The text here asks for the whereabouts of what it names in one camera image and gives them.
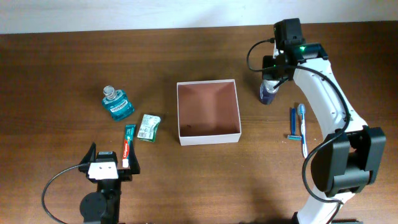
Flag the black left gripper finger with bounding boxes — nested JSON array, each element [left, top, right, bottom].
[[129, 144, 141, 174], [80, 142, 96, 164]]

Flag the purple liquid bottle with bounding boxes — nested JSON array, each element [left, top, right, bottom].
[[259, 80, 279, 105]]

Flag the blue white toothbrush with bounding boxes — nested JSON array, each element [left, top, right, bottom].
[[297, 103, 308, 158]]

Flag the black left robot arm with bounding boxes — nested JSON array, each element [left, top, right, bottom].
[[78, 143, 141, 224]]

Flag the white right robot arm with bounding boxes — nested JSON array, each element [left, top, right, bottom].
[[261, 39, 386, 223]]

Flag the green Colgate toothpaste tube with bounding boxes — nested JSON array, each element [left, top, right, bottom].
[[122, 124, 136, 168]]

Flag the crumpled green white packet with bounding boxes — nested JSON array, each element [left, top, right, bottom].
[[137, 114, 161, 142]]

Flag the teal Listerine mouthwash bottle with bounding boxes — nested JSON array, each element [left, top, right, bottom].
[[102, 85, 135, 121]]

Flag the white square cardboard box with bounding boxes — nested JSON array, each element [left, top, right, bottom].
[[177, 79, 242, 146]]

